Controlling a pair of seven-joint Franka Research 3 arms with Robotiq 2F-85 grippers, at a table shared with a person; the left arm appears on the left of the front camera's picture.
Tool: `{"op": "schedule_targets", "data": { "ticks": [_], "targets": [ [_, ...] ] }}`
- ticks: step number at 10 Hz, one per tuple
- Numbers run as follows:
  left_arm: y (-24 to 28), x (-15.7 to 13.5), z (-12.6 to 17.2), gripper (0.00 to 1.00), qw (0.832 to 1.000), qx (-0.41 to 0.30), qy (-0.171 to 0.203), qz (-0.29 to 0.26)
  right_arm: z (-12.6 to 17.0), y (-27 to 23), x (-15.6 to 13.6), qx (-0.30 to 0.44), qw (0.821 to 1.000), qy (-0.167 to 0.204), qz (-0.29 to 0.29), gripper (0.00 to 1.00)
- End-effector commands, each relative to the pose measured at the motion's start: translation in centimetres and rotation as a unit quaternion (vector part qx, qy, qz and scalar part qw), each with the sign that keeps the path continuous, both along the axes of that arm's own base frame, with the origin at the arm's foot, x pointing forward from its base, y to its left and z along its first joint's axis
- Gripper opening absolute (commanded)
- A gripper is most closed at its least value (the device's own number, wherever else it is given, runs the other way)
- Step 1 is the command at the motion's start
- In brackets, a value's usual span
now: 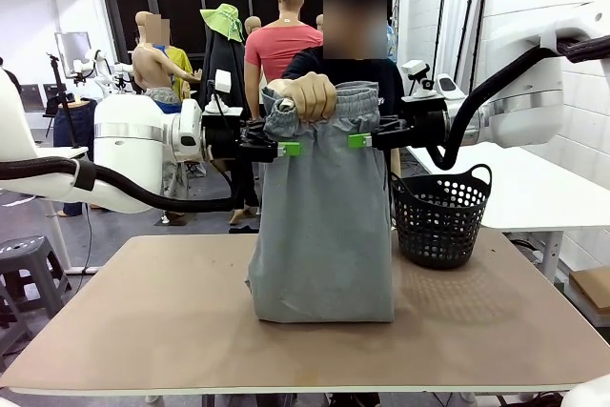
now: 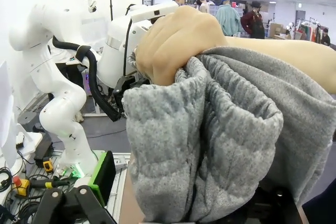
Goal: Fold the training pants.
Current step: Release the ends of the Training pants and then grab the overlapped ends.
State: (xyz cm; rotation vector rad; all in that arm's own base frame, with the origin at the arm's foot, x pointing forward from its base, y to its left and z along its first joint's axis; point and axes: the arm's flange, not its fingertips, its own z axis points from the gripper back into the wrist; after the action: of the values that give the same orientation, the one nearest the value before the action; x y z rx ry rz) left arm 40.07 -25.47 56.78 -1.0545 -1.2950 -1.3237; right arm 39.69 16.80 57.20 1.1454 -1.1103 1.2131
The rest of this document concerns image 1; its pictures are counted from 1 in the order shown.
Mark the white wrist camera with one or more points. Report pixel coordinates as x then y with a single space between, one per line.
413 67
223 80

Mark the brown cardboard box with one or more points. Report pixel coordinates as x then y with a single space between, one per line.
593 288

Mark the dark blue jeans form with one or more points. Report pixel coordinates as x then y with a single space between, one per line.
78 126

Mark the grey plastic stool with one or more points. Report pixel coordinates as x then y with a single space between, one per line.
12 326
28 259

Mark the shirtless tan mannequin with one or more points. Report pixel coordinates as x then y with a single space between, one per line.
148 64

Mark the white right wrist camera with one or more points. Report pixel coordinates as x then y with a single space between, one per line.
413 67

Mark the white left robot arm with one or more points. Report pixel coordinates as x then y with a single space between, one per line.
128 140

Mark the grey camouflage pants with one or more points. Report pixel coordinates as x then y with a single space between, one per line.
174 183

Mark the black camera tripod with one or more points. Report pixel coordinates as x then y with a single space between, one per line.
61 87

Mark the bald tan mannequin head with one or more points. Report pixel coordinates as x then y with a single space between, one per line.
252 25
319 22

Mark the red crop top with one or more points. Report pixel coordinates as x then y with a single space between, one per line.
276 49

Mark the person in black t-shirt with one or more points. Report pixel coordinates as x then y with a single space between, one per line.
305 61

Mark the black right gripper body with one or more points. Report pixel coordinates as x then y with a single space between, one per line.
421 126

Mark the black perforated laundry basket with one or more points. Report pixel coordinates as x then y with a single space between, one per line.
438 226

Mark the black backdrop stand frame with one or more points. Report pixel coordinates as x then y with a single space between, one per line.
476 21

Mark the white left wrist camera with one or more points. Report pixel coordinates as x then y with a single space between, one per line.
223 80

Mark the mannequin in black coat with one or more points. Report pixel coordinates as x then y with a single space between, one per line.
224 64

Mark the grey framed monitor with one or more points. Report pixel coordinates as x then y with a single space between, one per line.
71 52

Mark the blue waist cloth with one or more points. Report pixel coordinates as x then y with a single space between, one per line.
167 106

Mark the person's right hand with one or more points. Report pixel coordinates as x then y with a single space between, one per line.
312 92

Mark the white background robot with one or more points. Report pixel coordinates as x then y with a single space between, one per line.
102 73

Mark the figure in yellow shirt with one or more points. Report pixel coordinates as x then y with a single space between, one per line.
178 66

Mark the green bucket hat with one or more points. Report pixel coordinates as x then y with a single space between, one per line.
221 21

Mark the grey training pants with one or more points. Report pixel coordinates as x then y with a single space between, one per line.
324 216

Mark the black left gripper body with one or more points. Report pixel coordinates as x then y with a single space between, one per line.
224 137

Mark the black block on floor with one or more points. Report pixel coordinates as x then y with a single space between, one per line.
245 229

